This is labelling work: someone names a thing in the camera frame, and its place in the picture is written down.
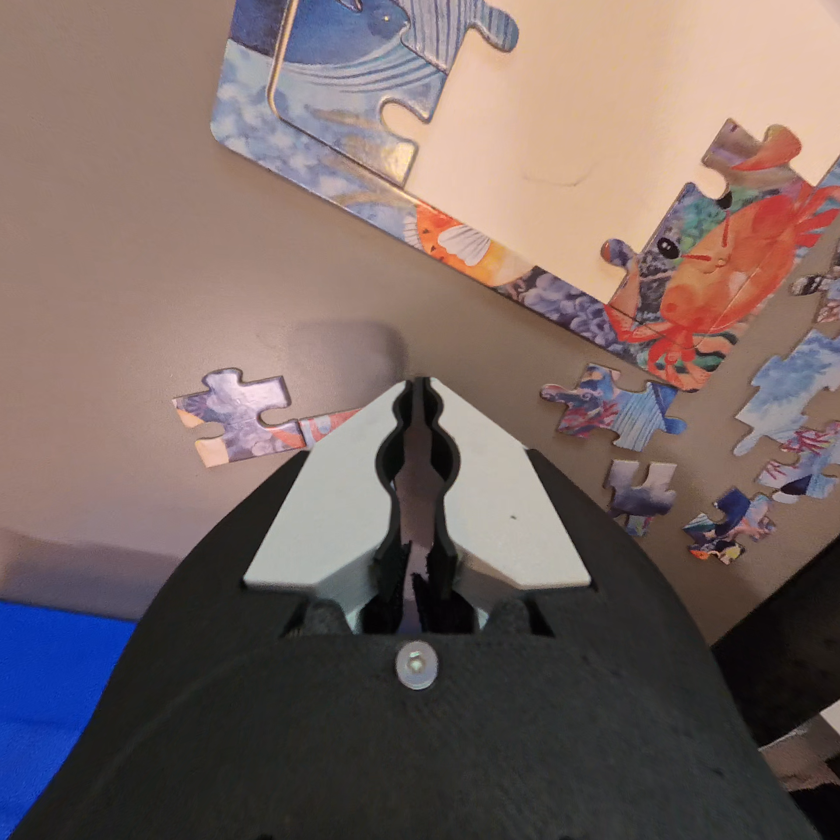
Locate jigsaw puzzle pieces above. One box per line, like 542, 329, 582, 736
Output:
298, 246, 840, 567

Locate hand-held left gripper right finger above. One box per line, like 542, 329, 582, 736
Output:
412, 378, 593, 634

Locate joined blue whale puzzle section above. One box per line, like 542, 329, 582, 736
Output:
269, 0, 519, 188

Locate purple bubble puzzle piece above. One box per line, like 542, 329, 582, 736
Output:
172, 367, 309, 468

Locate blue plastic bin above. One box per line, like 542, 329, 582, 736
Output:
0, 598, 139, 840

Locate orange coral puzzle piece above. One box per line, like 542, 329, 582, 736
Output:
600, 182, 821, 329

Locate puzzle frame board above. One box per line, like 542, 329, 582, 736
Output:
210, 0, 840, 395

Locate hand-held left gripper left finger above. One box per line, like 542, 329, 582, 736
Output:
243, 378, 420, 634

